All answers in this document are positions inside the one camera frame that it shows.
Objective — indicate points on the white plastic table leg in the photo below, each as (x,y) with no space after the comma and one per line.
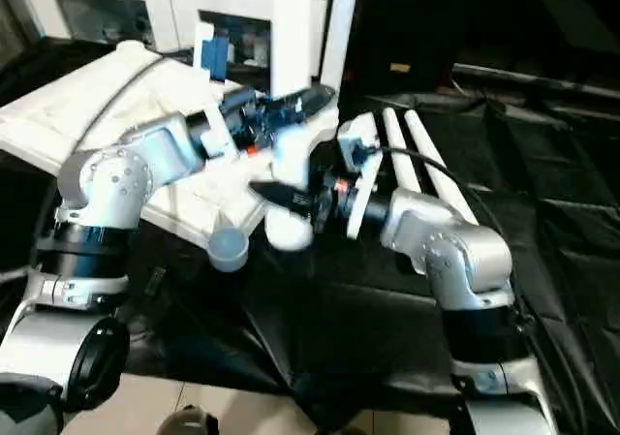
(290,42)
(344,28)
(397,139)
(436,164)

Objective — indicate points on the white plastic table top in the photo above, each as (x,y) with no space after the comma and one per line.
(72,101)

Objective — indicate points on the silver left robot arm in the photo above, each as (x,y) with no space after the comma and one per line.
(116,183)

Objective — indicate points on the small brass fitting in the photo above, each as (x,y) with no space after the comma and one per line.
(399,67)

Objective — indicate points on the black mat cover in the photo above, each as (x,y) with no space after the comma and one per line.
(557,188)

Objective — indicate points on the long black rod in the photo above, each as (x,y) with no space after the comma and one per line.
(533,77)

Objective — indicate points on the grey rounded robot foot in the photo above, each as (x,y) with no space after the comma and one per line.
(186,420)

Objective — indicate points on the grey robot torso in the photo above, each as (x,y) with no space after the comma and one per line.
(24,406)

